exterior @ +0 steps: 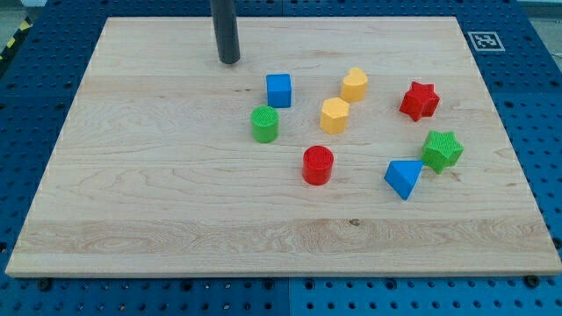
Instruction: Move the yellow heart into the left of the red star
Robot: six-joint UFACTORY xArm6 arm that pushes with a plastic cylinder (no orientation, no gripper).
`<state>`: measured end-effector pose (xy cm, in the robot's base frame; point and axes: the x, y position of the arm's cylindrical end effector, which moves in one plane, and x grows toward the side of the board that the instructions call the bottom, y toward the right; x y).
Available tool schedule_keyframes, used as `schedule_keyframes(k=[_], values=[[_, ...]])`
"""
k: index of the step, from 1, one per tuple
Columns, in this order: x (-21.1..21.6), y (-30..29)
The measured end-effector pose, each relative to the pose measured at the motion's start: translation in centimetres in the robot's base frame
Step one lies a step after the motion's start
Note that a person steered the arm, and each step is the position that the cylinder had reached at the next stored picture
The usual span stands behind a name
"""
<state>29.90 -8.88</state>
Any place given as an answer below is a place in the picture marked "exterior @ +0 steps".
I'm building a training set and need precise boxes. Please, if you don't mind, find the green star block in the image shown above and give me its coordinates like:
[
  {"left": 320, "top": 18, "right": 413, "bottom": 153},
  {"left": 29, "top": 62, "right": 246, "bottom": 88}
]
[{"left": 421, "top": 130, "right": 464, "bottom": 174}]

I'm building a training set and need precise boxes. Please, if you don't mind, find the green cylinder block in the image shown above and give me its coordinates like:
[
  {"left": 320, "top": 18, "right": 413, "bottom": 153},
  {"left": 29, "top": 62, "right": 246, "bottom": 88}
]
[{"left": 250, "top": 105, "right": 279, "bottom": 143}]

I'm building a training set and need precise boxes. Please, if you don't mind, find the red cylinder block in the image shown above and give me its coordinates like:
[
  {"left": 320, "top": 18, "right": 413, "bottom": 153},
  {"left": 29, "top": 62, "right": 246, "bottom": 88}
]
[{"left": 302, "top": 146, "right": 335, "bottom": 185}]

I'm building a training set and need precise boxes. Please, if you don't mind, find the blue cube block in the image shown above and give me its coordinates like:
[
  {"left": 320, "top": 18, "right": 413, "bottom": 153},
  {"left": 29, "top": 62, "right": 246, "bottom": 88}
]
[{"left": 266, "top": 74, "right": 292, "bottom": 108}]

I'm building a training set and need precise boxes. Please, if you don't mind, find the red star block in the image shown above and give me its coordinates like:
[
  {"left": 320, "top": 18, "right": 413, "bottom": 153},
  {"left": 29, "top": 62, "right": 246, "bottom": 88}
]
[{"left": 399, "top": 81, "right": 440, "bottom": 122}]

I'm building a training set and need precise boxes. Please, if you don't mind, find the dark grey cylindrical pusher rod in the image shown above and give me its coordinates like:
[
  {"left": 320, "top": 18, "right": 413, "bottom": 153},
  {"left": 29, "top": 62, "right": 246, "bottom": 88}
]
[{"left": 210, "top": 0, "right": 241, "bottom": 65}]

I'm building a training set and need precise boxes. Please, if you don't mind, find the yellow black hazard tape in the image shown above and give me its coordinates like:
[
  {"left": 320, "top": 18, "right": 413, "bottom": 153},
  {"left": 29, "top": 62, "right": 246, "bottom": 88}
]
[{"left": 1, "top": 16, "right": 33, "bottom": 62}]

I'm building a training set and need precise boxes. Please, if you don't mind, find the white fiducial marker tag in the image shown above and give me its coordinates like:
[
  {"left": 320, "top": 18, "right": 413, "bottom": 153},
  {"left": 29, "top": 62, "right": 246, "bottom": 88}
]
[{"left": 468, "top": 31, "right": 505, "bottom": 52}]

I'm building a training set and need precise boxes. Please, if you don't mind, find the yellow heart block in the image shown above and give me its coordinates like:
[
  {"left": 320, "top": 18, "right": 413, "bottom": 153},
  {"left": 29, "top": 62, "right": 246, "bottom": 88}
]
[{"left": 341, "top": 68, "right": 369, "bottom": 103}]

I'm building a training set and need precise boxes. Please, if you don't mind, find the blue triangle block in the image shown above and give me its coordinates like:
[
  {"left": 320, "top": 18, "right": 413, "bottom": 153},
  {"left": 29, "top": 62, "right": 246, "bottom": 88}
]
[{"left": 384, "top": 160, "right": 423, "bottom": 200}]

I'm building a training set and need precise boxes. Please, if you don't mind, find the yellow hexagon block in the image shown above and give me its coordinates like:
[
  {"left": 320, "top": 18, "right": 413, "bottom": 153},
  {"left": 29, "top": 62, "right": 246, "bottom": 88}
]
[{"left": 320, "top": 97, "right": 349, "bottom": 134}]

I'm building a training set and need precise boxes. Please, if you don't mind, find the light wooden board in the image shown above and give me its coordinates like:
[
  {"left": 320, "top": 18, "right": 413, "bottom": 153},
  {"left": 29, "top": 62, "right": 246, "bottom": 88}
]
[{"left": 6, "top": 17, "right": 561, "bottom": 278}]

